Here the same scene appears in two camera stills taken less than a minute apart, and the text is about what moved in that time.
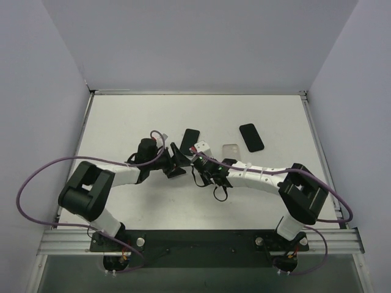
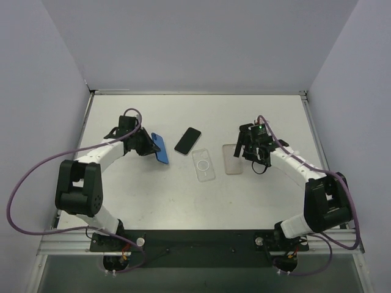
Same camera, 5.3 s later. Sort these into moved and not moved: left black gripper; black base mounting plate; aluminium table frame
Moved: left black gripper
Not moved: black base mounting plate; aluminium table frame
